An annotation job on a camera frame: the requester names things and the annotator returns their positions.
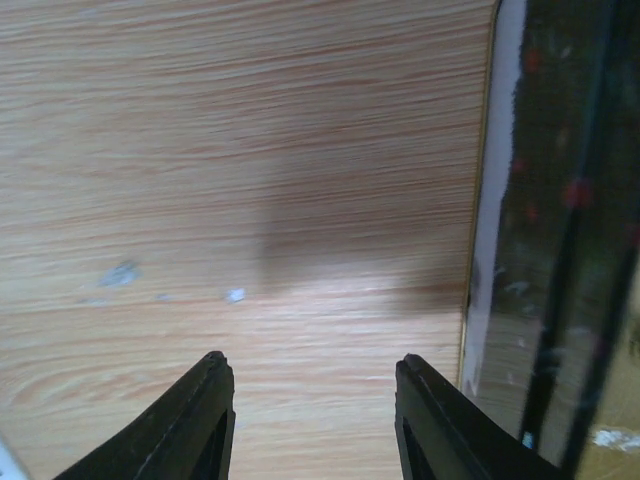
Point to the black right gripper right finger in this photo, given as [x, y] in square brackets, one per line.
[442, 435]

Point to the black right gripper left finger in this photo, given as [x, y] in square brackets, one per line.
[187, 433]

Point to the black cage frame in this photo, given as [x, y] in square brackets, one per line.
[568, 240]

